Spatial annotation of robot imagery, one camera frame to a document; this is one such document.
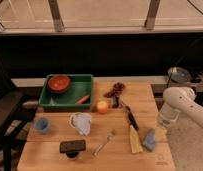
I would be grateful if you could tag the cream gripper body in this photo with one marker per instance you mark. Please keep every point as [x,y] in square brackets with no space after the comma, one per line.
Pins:
[160,133]

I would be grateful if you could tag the blue sponge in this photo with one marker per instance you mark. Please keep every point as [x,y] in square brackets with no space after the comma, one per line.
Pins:
[149,142]

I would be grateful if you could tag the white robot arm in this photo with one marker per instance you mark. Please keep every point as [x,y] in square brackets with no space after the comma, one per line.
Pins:
[177,100]

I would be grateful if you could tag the silver fork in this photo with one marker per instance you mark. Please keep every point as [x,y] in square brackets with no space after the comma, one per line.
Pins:
[104,143]

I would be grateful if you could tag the small dark green object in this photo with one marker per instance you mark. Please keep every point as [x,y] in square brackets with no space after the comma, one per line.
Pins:
[115,102]

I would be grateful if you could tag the dark red grape bunch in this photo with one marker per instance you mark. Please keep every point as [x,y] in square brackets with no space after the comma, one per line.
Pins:
[116,90]

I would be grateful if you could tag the orange candle cup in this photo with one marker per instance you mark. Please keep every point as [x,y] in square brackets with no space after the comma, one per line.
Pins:
[102,107]

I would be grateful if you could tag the white crumpled cloth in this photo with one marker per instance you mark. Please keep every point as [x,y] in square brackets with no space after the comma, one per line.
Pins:
[81,122]

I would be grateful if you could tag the orange carrot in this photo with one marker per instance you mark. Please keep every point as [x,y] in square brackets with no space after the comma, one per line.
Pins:
[83,99]

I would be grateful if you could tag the black block on stand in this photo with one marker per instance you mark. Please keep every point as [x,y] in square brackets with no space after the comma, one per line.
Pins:
[72,148]

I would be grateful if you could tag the green plastic tray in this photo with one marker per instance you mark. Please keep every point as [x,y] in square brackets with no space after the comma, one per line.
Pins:
[81,85]

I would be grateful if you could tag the red-brown bowl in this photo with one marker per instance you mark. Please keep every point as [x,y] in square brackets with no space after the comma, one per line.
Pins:
[58,83]

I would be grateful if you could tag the blue small cup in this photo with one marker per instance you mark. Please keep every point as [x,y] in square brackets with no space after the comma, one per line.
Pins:
[42,125]

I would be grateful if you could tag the black chair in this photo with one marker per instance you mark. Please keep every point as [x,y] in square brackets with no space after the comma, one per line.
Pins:
[13,116]

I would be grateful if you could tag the black handled knife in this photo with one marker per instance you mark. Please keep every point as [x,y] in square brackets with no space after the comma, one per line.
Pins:
[130,115]

